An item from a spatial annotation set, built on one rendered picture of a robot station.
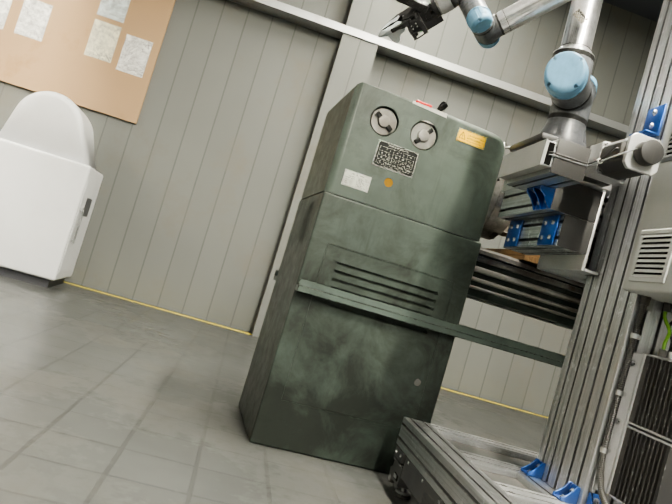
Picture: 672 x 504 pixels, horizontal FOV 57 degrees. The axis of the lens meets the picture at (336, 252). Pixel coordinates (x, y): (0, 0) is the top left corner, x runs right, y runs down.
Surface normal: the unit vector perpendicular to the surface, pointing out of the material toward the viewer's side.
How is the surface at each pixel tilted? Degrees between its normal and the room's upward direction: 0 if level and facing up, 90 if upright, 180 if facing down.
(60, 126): 90
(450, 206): 90
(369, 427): 90
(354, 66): 90
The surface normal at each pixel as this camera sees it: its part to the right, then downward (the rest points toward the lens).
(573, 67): -0.48, -0.05
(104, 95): 0.14, -0.01
